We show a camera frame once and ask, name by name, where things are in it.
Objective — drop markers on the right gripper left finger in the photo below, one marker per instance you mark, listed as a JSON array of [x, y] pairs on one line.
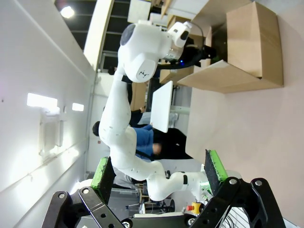
[[104, 180]]

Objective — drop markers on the round ceiling light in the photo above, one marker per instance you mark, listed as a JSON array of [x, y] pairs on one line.
[[67, 12]]

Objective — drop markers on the white ceiling air conditioner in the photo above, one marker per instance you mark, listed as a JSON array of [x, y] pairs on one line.
[[51, 133]]

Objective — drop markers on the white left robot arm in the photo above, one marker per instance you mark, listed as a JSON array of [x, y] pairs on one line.
[[142, 47]]

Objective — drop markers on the person in blue top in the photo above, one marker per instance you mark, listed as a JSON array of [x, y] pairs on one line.
[[145, 140]]

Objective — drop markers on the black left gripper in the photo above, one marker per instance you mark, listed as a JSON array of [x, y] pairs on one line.
[[202, 53]]

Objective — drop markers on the brown background carton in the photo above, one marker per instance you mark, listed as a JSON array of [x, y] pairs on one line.
[[175, 74]]

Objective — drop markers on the brown cardboard shipping box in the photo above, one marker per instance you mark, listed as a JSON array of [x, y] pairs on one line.
[[251, 38]]

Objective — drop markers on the white desk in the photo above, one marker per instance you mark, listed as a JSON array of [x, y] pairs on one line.
[[161, 107]]

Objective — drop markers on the red yellow emergency stop button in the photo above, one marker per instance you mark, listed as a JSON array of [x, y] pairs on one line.
[[196, 206]]

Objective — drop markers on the small rectangular ceiling light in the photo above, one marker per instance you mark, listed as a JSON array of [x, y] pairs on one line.
[[78, 107]]

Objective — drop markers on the large rectangular ceiling light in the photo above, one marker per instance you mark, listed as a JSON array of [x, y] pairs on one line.
[[41, 99]]

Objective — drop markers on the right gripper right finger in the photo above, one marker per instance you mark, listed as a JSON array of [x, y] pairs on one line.
[[215, 171]]

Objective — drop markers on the person in black top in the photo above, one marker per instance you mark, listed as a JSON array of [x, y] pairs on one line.
[[136, 117]]

